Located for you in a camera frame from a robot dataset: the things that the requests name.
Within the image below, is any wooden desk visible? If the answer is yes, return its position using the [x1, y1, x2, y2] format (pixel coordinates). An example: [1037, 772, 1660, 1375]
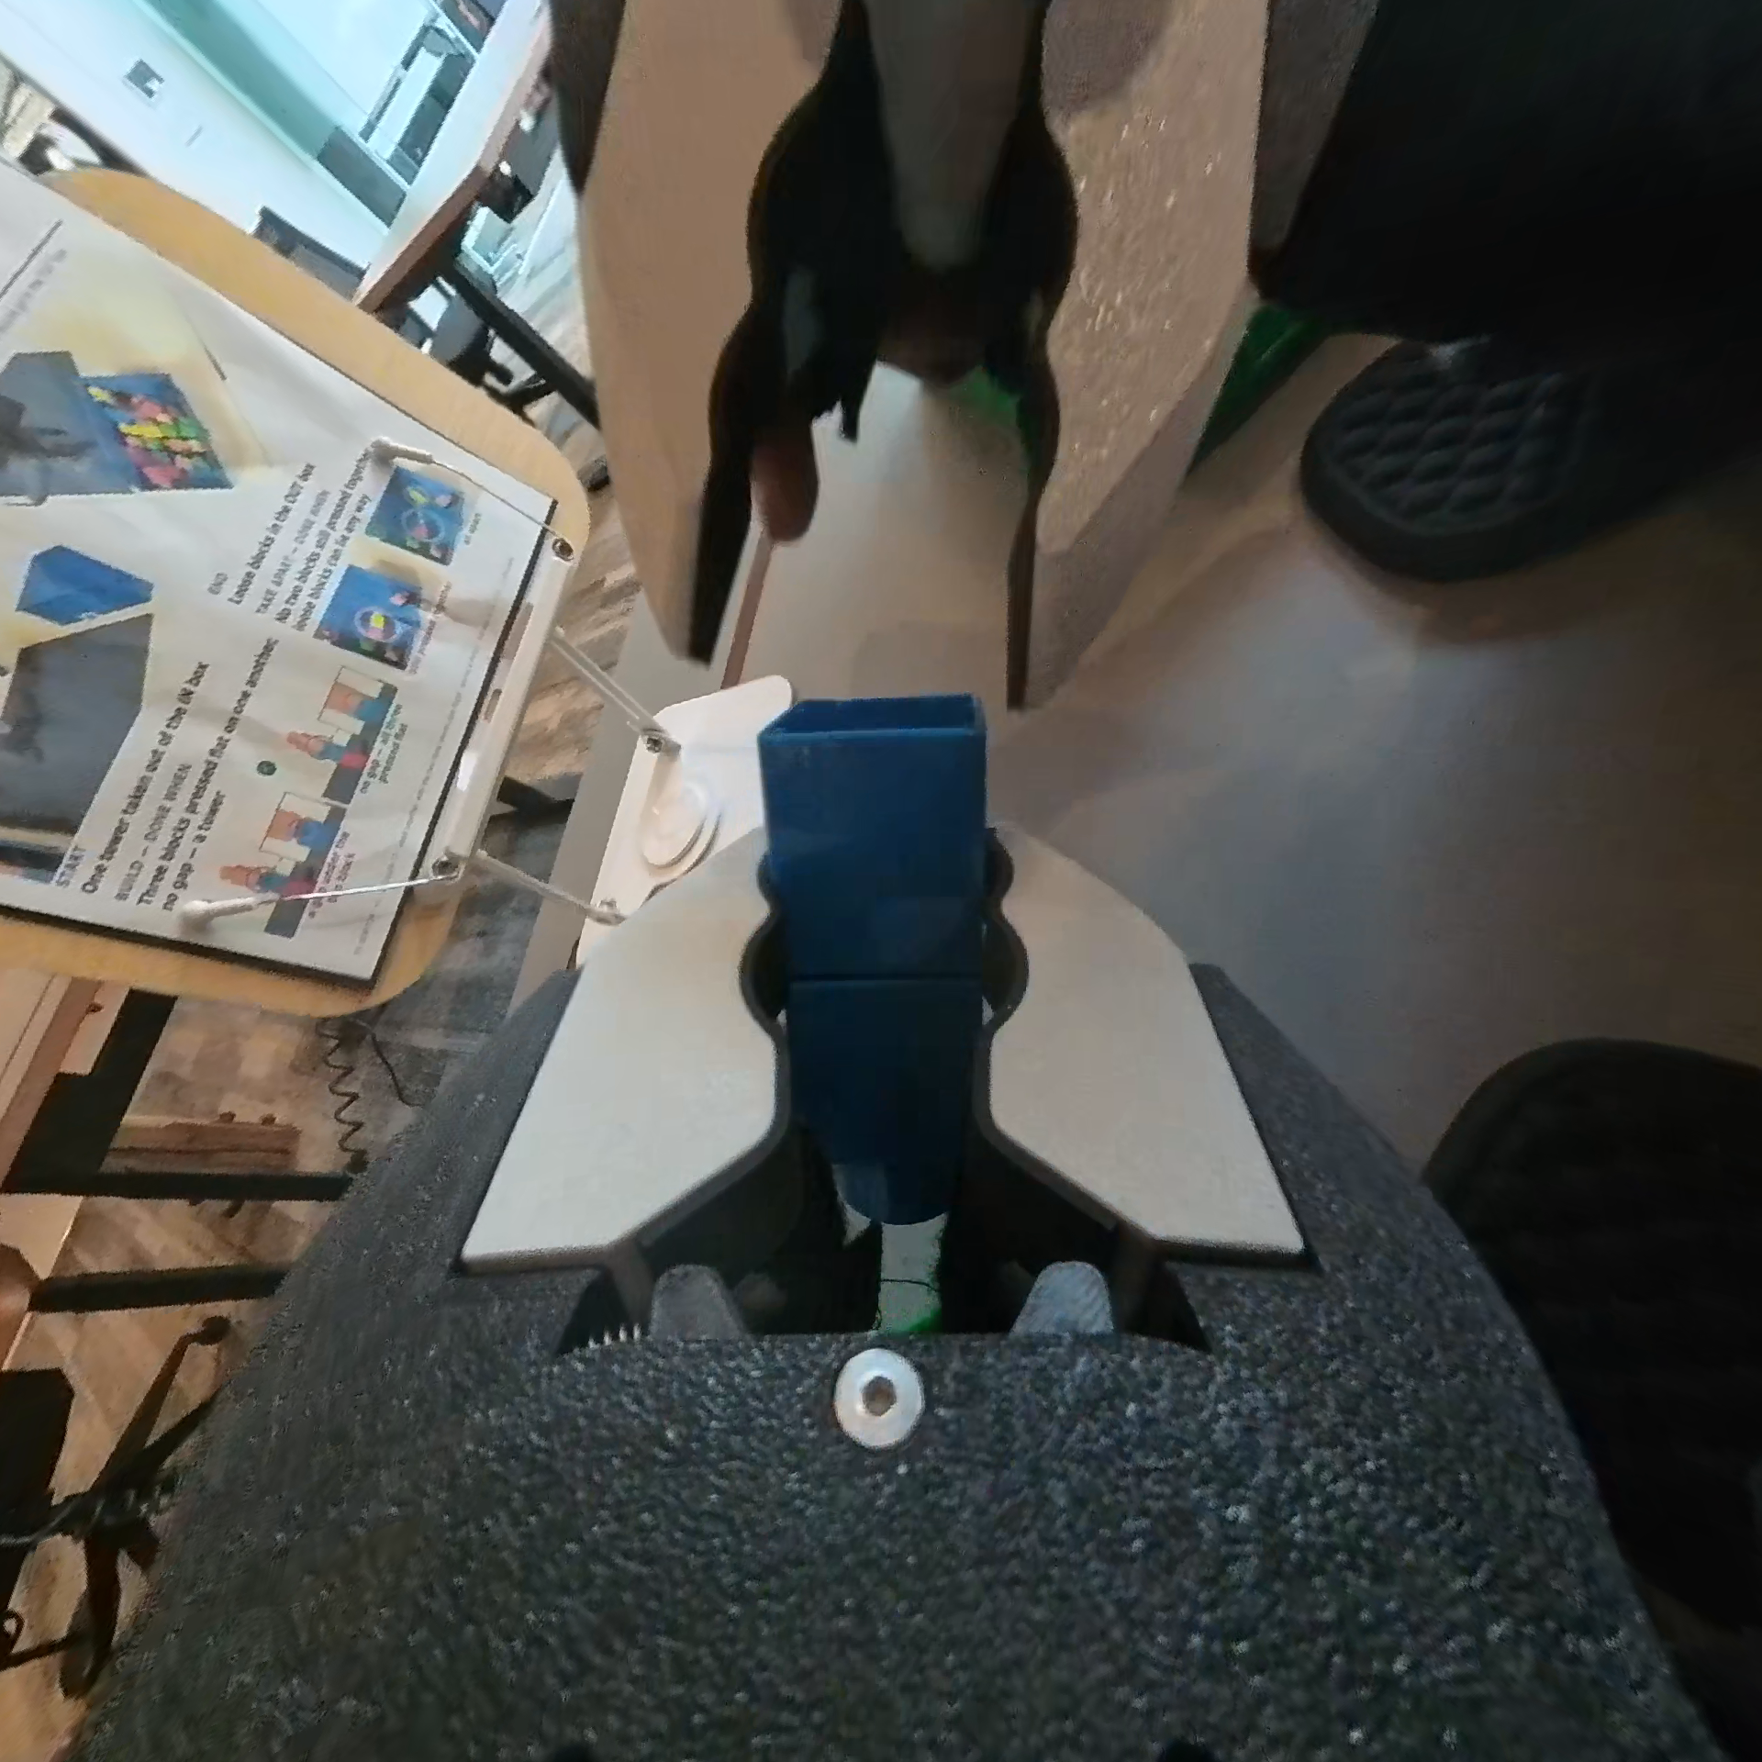
[0, 978, 115, 1242]
[354, 0, 603, 433]

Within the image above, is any coiled cable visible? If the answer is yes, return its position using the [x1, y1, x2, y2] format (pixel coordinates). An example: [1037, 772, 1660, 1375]
[320, 1030, 370, 1175]

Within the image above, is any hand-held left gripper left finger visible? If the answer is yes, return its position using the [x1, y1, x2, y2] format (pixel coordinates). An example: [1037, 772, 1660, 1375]
[462, 829, 796, 1335]

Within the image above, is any blue block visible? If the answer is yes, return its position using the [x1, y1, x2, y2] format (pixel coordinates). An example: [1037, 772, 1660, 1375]
[757, 692, 997, 1228]

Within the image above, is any person's right hand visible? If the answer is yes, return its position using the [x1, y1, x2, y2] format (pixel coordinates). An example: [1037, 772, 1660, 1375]
[755, 253, 1027, 538]

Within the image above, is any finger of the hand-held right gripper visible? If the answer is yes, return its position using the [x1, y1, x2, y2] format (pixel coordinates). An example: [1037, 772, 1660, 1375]
[1002, 0, 1272, 713]
[578, 0, 859, 664]

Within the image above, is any black round pad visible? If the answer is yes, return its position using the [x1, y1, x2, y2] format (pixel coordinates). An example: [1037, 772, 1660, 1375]
[1425, 1038, 1762, 1625]

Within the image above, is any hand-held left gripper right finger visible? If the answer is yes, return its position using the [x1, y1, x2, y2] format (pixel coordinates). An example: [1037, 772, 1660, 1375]
[978, 822, 1307, 1269]

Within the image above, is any black office chair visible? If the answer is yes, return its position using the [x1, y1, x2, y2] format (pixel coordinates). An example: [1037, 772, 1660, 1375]
[0, 1313, 240, 1696]

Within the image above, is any black quilted wrist pad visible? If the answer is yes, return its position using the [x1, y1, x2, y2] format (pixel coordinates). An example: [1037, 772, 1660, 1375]
[1300, 337, 1697, 584]

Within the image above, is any white poster stand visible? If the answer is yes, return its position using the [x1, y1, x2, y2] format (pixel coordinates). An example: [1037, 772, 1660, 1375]
[178, 439, 798, 968]

